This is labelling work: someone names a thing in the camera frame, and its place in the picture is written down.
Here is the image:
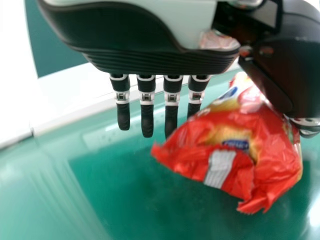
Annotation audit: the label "red biscuit packet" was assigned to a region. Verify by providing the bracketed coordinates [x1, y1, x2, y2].
[150, 29, 305, 216]

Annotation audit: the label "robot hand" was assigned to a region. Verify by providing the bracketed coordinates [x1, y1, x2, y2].
[36, 0, 320, 140]

